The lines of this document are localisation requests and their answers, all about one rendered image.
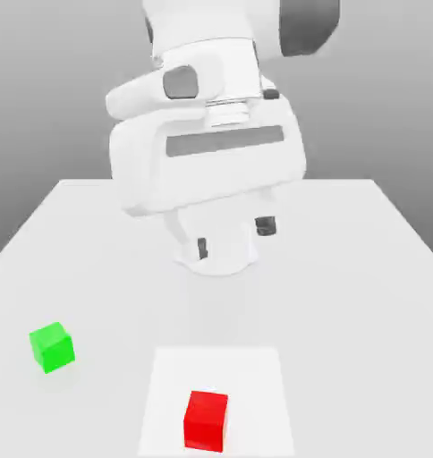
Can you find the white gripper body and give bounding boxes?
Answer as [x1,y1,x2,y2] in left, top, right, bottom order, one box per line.
[107,97,308,218]

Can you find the small red cube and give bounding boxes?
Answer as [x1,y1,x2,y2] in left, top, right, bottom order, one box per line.
[183,389,229,454]

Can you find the small green cube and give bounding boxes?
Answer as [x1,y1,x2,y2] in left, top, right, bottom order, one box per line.
[28,320,77,376]

